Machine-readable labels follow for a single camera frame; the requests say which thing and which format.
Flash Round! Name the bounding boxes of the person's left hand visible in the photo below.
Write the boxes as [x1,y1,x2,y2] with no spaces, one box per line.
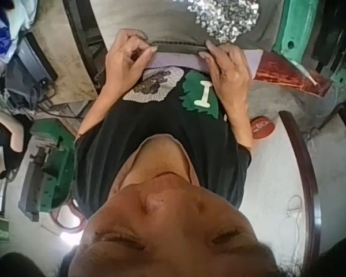
[105,28,159,96]

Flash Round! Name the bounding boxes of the person's right hand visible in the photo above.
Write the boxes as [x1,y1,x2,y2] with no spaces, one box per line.
[198,39,253,113]

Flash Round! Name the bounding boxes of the grey work tray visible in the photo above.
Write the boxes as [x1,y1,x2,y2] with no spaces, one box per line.
[96,0,282,55]

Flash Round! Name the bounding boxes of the lilac cloth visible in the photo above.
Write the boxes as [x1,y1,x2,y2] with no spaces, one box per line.
[145,49,264,73]

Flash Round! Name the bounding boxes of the pile of small silver parts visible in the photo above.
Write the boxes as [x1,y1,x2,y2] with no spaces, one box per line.
[187,0,262,43]

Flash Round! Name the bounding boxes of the round red lid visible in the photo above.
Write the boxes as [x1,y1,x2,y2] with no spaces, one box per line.
[249,115,277,140]

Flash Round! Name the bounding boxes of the green press machine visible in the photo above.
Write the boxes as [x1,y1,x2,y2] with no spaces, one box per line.
[269,0,346,87]
[18,118,89,223]

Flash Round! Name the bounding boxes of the blue and white bag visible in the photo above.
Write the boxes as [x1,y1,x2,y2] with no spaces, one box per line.
[0,0,28,64]

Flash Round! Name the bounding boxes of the black metal frame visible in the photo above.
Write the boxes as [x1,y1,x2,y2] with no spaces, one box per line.
[62,0,109,95]

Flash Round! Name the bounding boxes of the black cables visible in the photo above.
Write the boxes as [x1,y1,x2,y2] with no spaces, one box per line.
[25,79,86,121]

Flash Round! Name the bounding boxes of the dark brown curved frame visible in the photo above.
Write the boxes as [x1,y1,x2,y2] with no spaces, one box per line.
[278,110,322,260]

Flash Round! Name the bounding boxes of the white cable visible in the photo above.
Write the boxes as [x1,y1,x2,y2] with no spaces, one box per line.
[285,194,305,254]

